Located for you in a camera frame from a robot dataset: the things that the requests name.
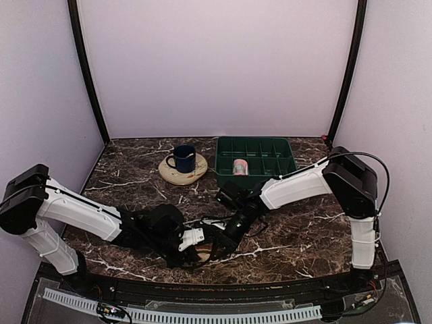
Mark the green compartment tray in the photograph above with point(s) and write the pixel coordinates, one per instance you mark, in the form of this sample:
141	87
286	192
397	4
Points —
266	157

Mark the pink patterned sock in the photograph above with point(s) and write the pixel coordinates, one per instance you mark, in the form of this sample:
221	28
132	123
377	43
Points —
240	167

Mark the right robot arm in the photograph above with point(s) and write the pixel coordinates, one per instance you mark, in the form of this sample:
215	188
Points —
342	174

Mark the dark blue mug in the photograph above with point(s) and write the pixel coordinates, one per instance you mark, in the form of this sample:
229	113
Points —
183	159

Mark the black left frame post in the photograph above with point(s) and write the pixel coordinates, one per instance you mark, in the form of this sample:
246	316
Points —
85	70

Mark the black front rail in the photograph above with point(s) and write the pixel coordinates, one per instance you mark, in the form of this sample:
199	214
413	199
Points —
326	289

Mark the white slotted cable duct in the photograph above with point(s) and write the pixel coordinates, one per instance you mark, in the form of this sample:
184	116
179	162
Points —
112	313

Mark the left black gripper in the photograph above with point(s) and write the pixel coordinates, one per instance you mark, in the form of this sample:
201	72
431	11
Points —
183	258

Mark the black frame post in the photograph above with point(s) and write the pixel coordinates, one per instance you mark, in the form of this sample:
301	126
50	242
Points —
85	70
350	68

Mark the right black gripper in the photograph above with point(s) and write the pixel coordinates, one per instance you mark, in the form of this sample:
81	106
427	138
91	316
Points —
229	242

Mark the beige striped sock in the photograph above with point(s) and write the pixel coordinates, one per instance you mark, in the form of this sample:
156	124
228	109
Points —
205	255

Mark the black right frame post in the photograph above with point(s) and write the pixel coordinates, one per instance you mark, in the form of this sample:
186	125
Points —
350	68

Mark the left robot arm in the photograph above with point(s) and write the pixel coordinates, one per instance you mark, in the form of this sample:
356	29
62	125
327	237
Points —
32	198

